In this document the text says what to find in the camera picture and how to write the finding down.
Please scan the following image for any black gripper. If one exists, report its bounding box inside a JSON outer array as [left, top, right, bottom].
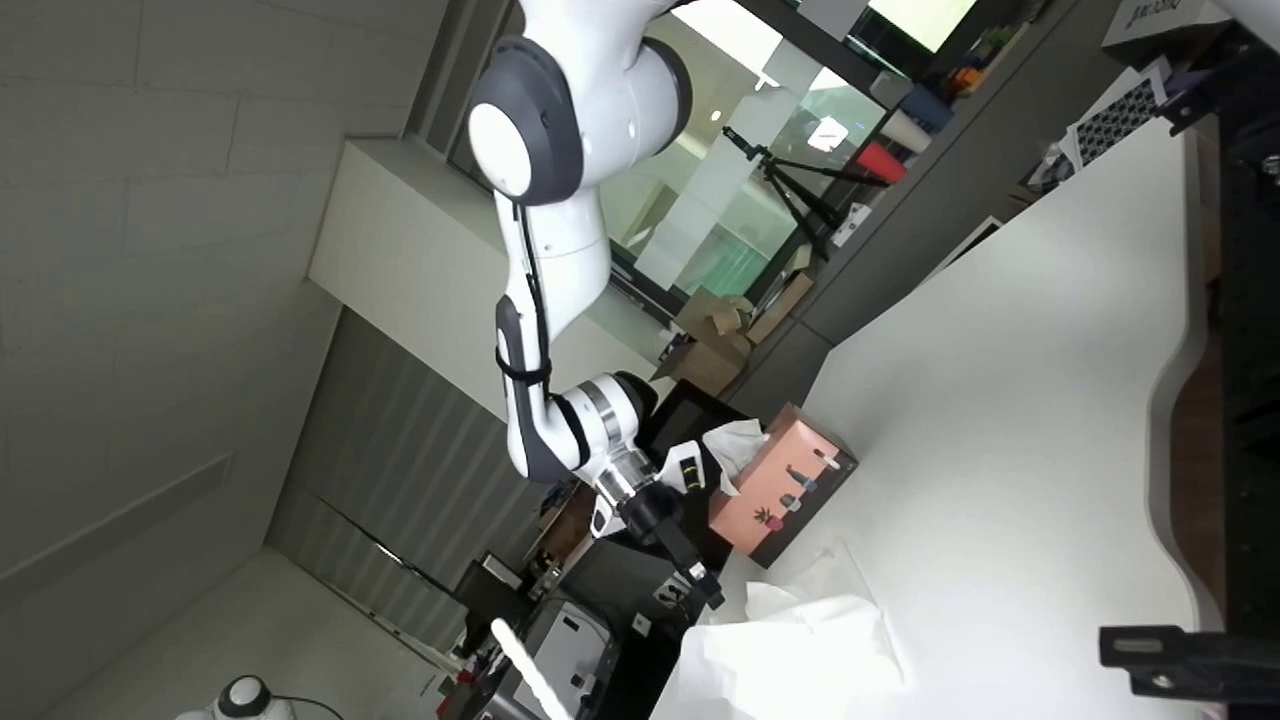
[[613, 468, 734, 614]]

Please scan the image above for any pink tissue box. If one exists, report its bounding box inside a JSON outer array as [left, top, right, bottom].
[[703, 405, 863, 574]]

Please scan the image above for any brown cardboard box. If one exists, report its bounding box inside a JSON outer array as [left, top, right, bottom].
[[673, 293, 803, 402]]

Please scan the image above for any white perforated box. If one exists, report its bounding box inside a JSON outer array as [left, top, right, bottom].
[[1056, 56, 1176, 178]]

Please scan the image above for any grey machine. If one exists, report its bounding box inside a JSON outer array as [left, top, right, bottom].
[[525, 597, 618, 720]]

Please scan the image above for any black monitor screen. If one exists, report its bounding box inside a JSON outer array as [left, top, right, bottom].
[[645, 380, 722, 465]]

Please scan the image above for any white bar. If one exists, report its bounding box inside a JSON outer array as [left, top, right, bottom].
[[488, 616, 574, 720]]

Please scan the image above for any black tripod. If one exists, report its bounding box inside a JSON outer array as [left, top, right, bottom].
[[715, 125, 863, 264]]

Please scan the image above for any red container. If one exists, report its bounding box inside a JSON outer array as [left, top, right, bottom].
[[851, 141, 911, 190]]

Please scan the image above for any white round lamp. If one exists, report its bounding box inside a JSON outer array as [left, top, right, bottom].
[[212, 671, 278, 720]]

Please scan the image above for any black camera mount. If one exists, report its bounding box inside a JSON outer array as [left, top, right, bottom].
[[1094, 620, 1280, 713]]

